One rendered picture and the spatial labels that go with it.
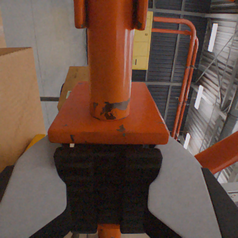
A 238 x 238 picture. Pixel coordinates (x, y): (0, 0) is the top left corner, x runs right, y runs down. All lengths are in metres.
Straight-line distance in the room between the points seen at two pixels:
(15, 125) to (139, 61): 7.37
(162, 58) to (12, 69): 10.95
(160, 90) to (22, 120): 11.51
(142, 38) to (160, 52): 3.75
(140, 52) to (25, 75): 7.26
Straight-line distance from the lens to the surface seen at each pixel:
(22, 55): 0.31
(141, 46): 7.49
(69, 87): 1.71
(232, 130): 6.57
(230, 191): 2.11
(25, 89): 0.32
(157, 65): 11.18
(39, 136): 0.32
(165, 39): 11.03
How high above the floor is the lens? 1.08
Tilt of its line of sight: 2 degrees up
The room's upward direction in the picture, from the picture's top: 91 degrees clockwise
